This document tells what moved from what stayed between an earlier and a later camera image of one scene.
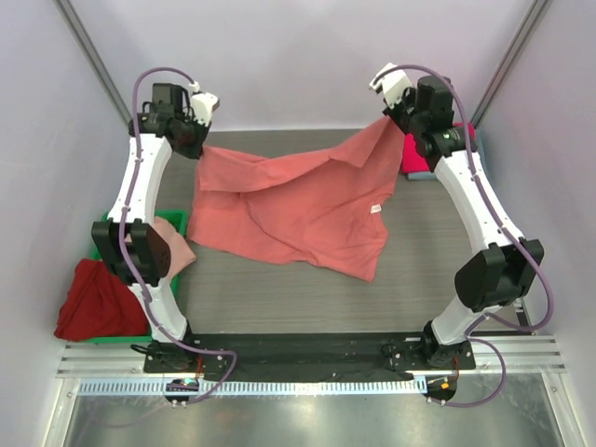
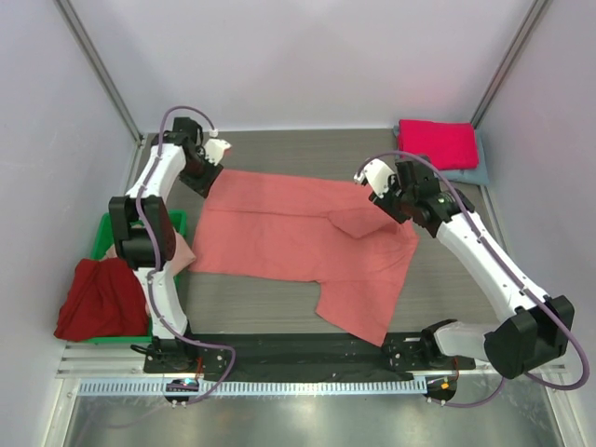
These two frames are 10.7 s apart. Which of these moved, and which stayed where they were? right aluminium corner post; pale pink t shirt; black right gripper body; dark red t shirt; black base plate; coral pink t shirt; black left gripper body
Moved: black right gripper body; black left gripper body; coral pink t shirt
Stayed: right aluminium corner post; dark red t shirt; pale pink t shirt; black base plate
